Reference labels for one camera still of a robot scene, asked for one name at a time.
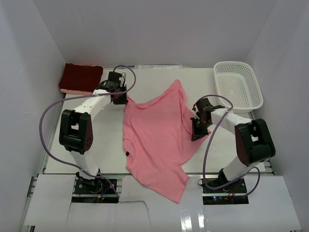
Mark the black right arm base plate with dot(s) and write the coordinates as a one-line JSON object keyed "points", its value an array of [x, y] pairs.
{"points": [[230, 195]]}

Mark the folded dark red t-shirt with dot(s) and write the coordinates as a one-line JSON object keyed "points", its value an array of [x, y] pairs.
{"points": [[80, 77]]}

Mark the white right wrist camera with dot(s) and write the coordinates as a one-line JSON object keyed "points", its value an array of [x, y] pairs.
{"points": [[196, 111]]}

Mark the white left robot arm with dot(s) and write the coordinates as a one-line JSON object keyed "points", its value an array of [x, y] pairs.
{"points": [[76, 131]]}

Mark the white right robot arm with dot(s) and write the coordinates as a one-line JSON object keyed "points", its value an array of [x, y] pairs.
{"points": [[252, 137]]}

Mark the white perforated plastic basket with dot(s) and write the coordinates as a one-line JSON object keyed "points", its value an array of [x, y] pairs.
{"points": [[237, 83]]}

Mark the white paper strip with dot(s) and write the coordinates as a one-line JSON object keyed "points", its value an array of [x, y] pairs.
{"points": [[158, 66]]}

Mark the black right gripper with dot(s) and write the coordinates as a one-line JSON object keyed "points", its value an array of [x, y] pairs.
{"points": [[198, 130]]}

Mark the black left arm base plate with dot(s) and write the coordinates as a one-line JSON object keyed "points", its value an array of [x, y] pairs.
{"points": [[101, 192]]}

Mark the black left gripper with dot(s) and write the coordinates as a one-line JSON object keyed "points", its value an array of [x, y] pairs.
{"points": [[119, 98]]}

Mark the folded light pink t-shirt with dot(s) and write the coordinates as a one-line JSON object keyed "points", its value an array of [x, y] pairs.
{"points": [[76, 92]]}

